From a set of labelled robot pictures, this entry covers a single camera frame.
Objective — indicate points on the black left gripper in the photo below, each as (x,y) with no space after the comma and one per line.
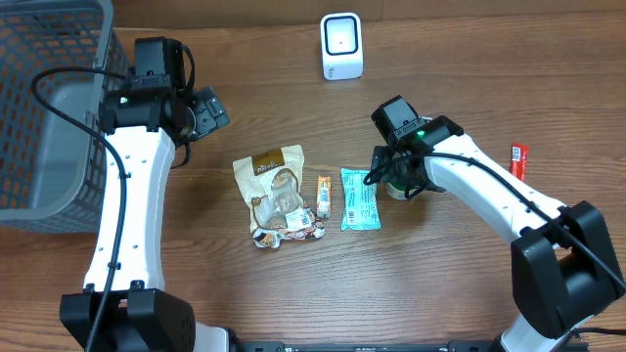
(210,113)

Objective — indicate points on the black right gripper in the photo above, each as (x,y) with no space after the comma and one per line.
(408,177)

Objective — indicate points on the green lid jar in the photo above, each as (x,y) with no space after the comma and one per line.
(397,191)

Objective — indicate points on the teal tissue packet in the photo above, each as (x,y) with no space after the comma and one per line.
(360,202)

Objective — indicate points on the orange white snack packet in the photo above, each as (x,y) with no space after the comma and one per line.
(324,197)

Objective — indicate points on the red snack bar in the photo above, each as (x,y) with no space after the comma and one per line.
(518,163)

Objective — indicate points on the white snack wrapper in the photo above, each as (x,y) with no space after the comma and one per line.
(270,184)

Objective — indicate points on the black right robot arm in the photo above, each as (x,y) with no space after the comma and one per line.
(564,267)

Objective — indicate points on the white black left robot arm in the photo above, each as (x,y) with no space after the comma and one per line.
(124,305)

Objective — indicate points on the white barcode scanner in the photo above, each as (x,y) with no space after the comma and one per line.
(341,46)

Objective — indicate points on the grey plastic mesh basket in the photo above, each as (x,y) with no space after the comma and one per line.
(52,173)

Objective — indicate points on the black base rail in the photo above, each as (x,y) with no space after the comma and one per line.
(279,346)

